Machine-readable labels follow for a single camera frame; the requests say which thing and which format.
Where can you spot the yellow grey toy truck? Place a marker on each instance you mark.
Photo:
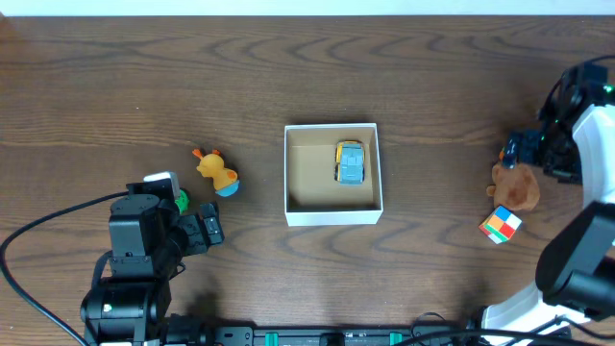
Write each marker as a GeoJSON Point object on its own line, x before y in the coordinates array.
{"type": "Point", "coordinates": [349, 162]}

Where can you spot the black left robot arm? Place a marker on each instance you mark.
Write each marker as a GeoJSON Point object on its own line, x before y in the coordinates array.
{"type": "Point", "coordinates": [149, 240]}

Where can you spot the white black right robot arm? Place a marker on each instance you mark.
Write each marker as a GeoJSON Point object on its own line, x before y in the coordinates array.
{"type": "Point", "coordinates": [574, 281]}

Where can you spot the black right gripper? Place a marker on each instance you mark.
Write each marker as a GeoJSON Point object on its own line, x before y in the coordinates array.
{"type": "Point", "coordinates": [524, 145]}

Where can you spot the multicoloured puzzle cube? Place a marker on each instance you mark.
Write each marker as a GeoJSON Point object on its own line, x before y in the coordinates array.
{"type": "Point", "coordinates": [501, 225]}

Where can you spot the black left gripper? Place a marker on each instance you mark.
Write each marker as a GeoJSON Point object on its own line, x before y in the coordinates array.
{"type": "Point", "coordinates": [193, 230]}

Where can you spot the orange rubber duck toy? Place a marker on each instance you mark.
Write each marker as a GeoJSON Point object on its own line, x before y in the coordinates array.
{"type": "Point", "coordinates": [225, 180]}

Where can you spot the brown plush capybara toy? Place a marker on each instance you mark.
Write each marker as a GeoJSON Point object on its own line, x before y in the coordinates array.
{"type": "Point", "coordinates": [513, 188]}

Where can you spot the green ribbed wheel toy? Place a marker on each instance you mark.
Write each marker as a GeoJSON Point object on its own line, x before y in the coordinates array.
{"type": "Point", "coordinates": [183, 201]}

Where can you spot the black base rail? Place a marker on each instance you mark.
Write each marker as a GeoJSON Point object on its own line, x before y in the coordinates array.
{"type": "Point", "coordinates": [307, 335]}

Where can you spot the white cardboard box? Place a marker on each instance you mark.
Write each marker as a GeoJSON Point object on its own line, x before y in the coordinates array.
{"type": "Point", "coordinates": [313, 195]}

